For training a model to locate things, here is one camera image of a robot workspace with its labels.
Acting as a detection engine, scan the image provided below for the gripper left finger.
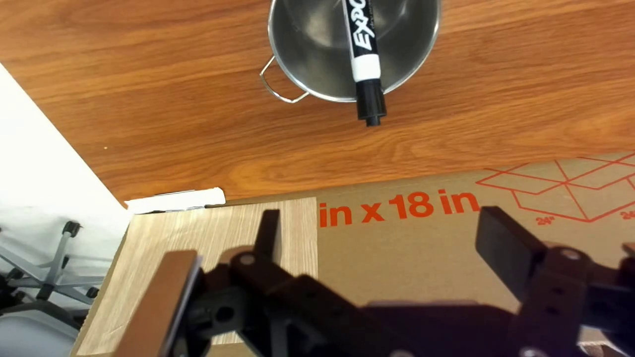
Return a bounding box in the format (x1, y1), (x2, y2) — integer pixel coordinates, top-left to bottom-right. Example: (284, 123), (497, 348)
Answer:
(175, 209), (392, 357)

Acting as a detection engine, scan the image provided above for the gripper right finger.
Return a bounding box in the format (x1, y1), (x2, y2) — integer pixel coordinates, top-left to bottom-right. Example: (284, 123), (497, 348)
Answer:
(475, 206), (635, 357)

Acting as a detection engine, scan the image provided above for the small steel pot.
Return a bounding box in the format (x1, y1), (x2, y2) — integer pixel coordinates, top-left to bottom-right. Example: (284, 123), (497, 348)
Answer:
(259, 0), (442, 104)

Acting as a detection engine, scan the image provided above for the black and white marker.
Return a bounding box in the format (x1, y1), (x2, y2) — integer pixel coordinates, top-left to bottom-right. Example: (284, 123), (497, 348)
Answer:
(342, 0), (387, 127)

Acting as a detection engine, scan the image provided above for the light wood board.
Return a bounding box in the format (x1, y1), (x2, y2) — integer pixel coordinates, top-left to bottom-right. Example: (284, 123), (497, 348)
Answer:
(72, 197), (318, 357)

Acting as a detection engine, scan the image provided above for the brown cardboard box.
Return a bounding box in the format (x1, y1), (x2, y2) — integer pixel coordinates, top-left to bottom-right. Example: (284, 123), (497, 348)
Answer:
(206, 152), (635, 357)

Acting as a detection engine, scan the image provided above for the white paper strip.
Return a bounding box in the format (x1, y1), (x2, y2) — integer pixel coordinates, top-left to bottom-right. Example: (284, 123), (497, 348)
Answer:
(124, 187), (226, 214)

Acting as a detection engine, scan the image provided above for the office chair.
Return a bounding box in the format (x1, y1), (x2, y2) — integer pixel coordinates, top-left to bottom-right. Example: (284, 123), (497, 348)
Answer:
(0, 221), (100, 328)

